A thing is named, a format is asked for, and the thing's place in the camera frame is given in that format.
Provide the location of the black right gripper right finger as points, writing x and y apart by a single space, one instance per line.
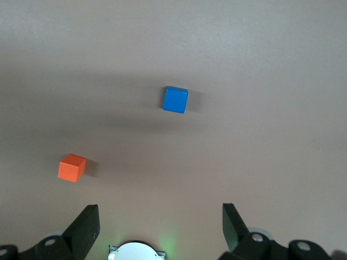
234 233

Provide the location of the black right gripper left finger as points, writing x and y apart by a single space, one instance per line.
78 235

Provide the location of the blue wooden block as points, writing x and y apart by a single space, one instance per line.
175 100

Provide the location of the orange wooden block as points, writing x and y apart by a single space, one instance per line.
70 169

